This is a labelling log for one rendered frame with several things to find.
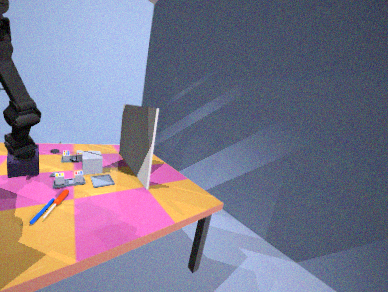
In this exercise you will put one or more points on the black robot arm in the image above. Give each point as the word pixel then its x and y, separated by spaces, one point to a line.
pixel 22 112

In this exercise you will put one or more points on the orange-handled screwdriver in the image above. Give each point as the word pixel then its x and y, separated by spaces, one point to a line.
pixel 58 200

